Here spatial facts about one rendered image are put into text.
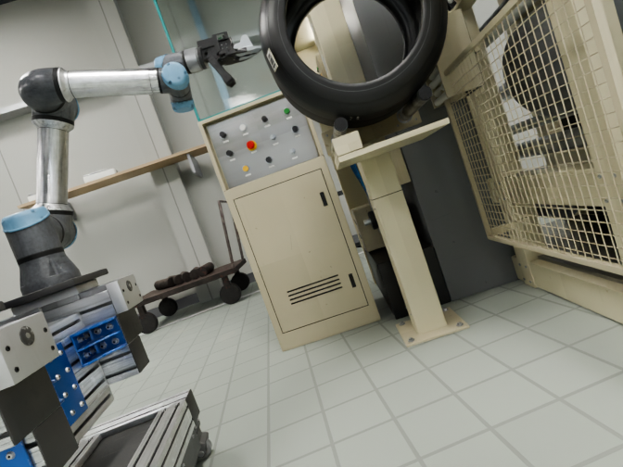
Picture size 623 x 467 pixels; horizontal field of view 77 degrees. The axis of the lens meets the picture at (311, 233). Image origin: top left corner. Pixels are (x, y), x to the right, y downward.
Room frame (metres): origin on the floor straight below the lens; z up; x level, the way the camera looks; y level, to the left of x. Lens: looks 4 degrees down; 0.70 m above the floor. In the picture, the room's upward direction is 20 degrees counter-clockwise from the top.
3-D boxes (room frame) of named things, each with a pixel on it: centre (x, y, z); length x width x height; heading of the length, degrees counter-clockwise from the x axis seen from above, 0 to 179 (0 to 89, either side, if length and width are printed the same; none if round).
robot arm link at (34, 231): (1.15, 0.76, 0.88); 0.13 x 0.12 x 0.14; 13
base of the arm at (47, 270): (1.14, 0.76, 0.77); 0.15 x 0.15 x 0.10
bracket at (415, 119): (1.61, -0.37, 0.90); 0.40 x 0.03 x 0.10; 86
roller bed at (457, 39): (1.63, -0.75, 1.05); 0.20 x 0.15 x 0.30; 176
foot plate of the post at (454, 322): (1.69, -0.36, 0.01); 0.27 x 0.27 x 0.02; 86
